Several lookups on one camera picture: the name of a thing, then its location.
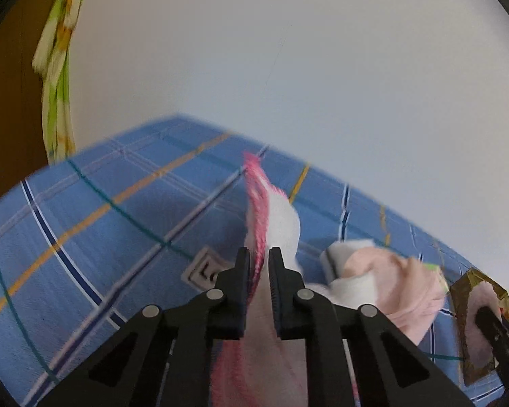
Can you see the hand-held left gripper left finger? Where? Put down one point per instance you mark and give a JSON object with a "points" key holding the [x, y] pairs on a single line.
{"points": [[236, 305]]}

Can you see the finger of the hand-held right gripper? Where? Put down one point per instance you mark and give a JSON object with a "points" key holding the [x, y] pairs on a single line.
{"points": [[498, 335]]}

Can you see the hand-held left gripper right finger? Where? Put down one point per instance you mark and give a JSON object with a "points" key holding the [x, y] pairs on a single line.
{"points": [[286, 305]]}

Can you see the pink fluffy puff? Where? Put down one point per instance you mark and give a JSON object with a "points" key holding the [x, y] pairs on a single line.
{"points": [[479, 343]]}

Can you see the gold metal tin box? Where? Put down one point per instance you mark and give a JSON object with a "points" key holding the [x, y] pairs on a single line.
{"points": [[460, 322]]}

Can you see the white cloth with pink fringe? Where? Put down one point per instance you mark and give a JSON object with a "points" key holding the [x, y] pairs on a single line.
{"points": [[275, 220]]}

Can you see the light pink cloth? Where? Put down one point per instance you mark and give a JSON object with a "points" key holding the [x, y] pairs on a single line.
{"points": [[407, 296]]}

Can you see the blue plaid bedsheet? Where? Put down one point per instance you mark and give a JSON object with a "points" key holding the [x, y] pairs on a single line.
{"points": [[110, 241]]}

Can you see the green floral cloth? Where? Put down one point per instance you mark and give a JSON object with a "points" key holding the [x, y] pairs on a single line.
{"points": [[57, 84]]}

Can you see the brown wooden door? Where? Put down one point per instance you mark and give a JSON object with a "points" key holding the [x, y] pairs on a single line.
{"points": [[12, 114]]}

